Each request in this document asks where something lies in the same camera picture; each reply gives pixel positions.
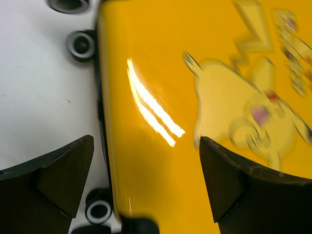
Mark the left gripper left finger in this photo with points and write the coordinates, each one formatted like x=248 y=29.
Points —
x=42 y=195

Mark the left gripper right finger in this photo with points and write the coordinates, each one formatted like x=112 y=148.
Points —
x=249 y=198

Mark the yellow hard-shell suitcase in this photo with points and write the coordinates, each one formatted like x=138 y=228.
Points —
x=172 y=71

